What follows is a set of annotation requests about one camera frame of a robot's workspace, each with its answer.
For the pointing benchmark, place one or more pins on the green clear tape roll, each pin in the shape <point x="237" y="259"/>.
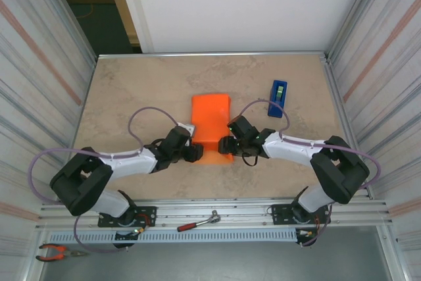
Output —
<point x="280" y="91"/>

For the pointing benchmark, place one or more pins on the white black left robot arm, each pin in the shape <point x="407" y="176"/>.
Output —
<point x="131" y="162"/>

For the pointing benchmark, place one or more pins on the blue tape dispenser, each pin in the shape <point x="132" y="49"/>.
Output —
<point x="274" y="111"/>

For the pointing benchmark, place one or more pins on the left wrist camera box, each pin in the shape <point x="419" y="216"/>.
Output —
<point x="190" y="128"/>

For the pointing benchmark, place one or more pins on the wide aluminium frame rail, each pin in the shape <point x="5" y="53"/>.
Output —
<point x="197" y="205"/>

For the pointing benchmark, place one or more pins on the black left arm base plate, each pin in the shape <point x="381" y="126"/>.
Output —
<point x="149" y="212"/>

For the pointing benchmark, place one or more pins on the thin aluminium frame rail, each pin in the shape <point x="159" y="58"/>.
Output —
<point x="213" y="54"/>

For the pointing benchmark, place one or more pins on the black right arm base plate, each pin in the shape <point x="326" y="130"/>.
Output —
<point x="279" y="212"/>

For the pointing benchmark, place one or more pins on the aluminium side frame rail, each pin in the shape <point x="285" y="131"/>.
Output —
<point x="74" y="129"/>
<point x="345" y="123"/>

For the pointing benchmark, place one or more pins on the white door frame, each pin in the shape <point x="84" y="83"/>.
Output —
<point x="135" y="8"/>

